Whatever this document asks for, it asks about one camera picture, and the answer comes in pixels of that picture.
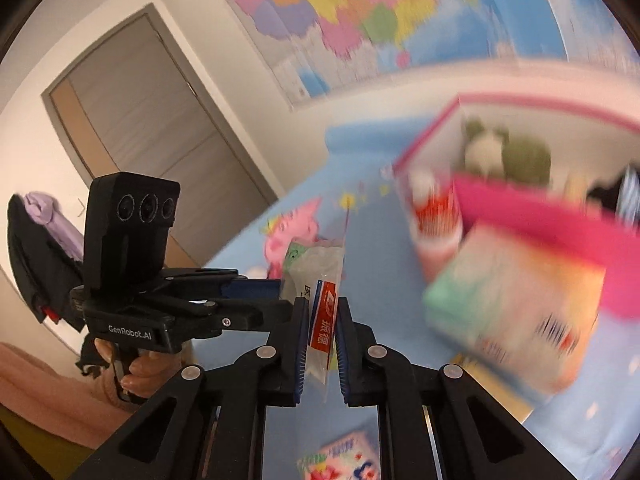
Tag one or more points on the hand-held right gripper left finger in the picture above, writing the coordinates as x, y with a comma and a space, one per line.
300, 350

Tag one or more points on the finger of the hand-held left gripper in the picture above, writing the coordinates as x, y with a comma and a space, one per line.
250, 316
250, 289

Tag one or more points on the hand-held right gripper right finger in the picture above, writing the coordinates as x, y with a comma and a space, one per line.
342, 355

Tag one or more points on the clear plastic red label packet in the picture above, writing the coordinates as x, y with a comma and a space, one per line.
320, 280

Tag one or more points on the pink cardboard box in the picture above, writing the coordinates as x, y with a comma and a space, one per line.
530, 215

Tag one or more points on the person's left forearm pink sleeve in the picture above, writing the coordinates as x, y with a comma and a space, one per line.
45, 390

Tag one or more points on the person's left hand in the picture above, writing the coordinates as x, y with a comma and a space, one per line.
150, 370

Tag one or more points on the black jacket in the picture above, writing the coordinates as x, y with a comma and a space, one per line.
40, 270

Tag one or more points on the purple cloth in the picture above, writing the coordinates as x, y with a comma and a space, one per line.
45, 210

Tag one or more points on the colourful picture book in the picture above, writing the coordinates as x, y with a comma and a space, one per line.
340, 460

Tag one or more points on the grey door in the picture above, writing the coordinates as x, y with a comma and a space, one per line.
150, 110

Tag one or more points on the pastel tissue pack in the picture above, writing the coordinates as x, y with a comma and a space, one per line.
510, 300

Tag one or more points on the olive green cloth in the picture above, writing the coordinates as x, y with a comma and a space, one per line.
30, 450

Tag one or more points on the green white plush toy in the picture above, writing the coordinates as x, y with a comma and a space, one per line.
525, 160

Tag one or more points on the dark striped cloth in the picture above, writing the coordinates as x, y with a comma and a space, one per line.
615, 195

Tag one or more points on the colourful wall map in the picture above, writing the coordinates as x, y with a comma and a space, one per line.
400, 15

